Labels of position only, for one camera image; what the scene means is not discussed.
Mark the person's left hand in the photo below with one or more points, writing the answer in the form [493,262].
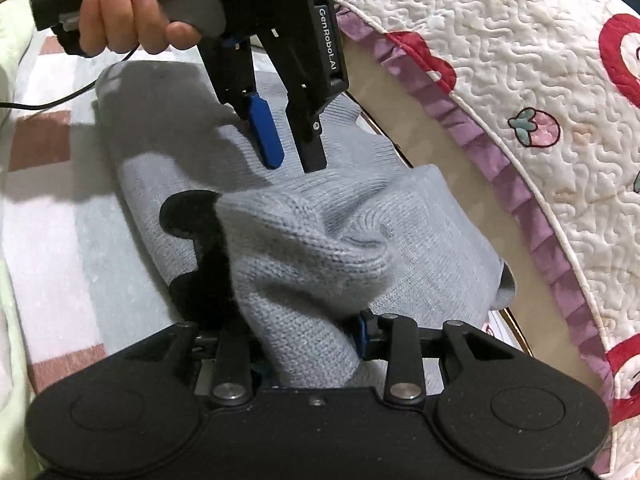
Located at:
[135,15]

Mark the grey knit sweater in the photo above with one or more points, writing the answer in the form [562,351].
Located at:
[310,250]

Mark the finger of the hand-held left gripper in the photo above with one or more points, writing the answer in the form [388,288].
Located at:
[307,130]
[265,130]

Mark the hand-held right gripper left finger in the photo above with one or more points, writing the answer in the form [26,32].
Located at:
[227,360]

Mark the white quilt with red bears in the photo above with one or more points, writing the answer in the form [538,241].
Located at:
[550,60]

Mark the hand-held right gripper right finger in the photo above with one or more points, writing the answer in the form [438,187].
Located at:
[361,337]

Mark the light green cloth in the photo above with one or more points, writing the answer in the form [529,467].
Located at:
[12,410]

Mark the beige bed base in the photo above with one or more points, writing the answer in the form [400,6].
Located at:
[475,185]

